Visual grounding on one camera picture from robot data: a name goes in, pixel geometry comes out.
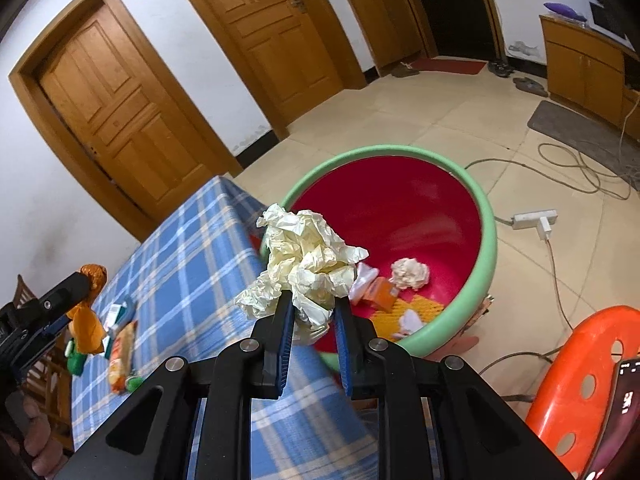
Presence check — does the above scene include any yellow ridged sponge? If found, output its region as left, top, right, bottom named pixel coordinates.
left=370, top=295, right=445, bottom=341

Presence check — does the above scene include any orange plastic bag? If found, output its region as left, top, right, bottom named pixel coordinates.
left=66, top=263, right=107, bottom=354

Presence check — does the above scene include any cream paper ball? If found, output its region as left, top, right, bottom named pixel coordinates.
left=390, top=258, right=431, bottom=292

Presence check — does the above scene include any large cream paper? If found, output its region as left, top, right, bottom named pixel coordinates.
left=234, top=204, right=369, bottom=346

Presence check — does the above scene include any person's left hand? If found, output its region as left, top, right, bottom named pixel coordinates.
left=20, top=394, right=67, bottom=479

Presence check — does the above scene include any green white toy bottle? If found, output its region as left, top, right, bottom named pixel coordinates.
left=64, top=339, right=87, bottom=376

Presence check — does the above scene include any wooden chair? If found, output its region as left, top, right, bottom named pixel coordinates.
left=12, top=274, right=74, bottom=453

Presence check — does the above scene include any white teal medicine box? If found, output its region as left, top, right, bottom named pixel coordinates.
left=102, top=298, right=136, bottom=360

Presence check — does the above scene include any orange snack packet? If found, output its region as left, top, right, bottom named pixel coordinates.
left=107, top=321, right=137, bottom=393

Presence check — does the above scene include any blue plaid tablecloth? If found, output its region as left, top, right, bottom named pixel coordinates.
left=92, top=177, right=378, bottom=479

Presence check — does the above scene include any green bottle cap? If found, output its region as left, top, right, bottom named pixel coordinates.
left=125, top=375, right=143, bottom=393

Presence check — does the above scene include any left wooden door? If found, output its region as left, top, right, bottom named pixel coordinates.
left=9, top=0, right=242, bottom=240

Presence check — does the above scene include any wooden door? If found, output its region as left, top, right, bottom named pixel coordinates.
left=189, top=0, right=367, bottom=139
left=9, top=0, right=242, bottom=240

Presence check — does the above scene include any white power strip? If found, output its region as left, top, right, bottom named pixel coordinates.
left=511, top=209, right=558, bottom=242

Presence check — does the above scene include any orange plastic stool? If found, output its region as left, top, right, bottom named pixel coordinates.
left=525, top=306, right=639, bottom=479

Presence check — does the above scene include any dark shoe by door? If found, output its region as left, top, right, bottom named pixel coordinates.
left=390, top=63, right=420, bottom=78

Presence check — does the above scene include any red door mat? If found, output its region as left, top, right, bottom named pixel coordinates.
left=410, top=58, right=486, bottom=76

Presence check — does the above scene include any smartphone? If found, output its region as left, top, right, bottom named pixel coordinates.
left=582, top=358, right=639, bottom=480

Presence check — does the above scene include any small wooden cabinet panel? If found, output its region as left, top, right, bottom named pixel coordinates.
left=347, top=0, right=423, bottom=76

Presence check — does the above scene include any dark slipper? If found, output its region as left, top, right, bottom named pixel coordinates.
left=513, top=77, right=548, bottom=98

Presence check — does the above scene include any grey floor mat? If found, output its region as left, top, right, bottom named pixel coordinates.
left=527, top=101, right=639, bottom=188

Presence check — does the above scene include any middle wooden door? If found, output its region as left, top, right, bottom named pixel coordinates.
left=189, top=0, right=367, bottom=139

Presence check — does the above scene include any wooden sideboard cabinet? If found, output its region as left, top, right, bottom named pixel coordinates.
left=540, top=15, right=639, bottom=140

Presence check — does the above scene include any purple object on cabinet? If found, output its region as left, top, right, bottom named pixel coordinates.
left=544, top=2, right=587, bottom=23

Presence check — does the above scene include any grey floor cable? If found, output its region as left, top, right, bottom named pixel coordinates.
left=464, top=94, right=640, bottom=202

